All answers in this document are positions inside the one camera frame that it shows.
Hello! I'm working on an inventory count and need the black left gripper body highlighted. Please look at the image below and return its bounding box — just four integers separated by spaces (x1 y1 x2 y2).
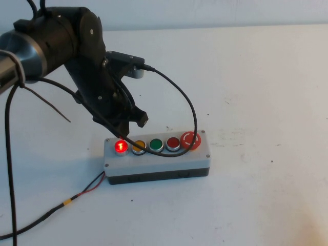
64 58 136 128

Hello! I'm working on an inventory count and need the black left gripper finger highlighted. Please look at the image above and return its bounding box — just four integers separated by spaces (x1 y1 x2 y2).
117 120 132 139
129 106 150 128

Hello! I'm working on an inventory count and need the red domed light button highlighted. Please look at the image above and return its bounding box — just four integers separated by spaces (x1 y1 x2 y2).
114 139 129 156

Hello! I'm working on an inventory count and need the yellow push button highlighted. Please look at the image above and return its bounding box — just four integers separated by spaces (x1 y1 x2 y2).
131 139 148 156

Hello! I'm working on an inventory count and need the green push button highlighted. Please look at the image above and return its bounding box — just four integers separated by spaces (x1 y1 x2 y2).
148 138 165 154

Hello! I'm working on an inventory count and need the flat red push button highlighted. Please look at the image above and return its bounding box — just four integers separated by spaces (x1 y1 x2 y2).
166 137 181 152

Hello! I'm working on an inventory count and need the grey black push button box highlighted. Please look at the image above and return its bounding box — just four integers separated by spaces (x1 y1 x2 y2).
104 129 211 186

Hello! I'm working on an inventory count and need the red emergency stop mushroom button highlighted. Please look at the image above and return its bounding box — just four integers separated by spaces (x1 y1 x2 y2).
180 131 202 152

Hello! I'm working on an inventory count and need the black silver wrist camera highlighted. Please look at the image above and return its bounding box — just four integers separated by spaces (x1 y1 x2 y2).
106 50 146 79

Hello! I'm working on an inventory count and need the thin dark cable tie tail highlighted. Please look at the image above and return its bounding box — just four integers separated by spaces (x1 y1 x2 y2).
22 86 72 124

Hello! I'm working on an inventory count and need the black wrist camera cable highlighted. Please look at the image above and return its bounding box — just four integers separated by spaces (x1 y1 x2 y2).
24 64 198 157

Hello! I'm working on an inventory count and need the white strap on arm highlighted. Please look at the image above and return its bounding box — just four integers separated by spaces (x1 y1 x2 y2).
0 50 26 87

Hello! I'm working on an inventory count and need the black red power cable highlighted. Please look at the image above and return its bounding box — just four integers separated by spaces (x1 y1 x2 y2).
0 170 106 239

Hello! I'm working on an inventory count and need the black arm loop cable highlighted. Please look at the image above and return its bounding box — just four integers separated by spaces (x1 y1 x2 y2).
26 0 39 16
38 0 51 13

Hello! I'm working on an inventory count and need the black hanging arm cable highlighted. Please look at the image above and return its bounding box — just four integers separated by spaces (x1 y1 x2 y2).
4 83 19 246

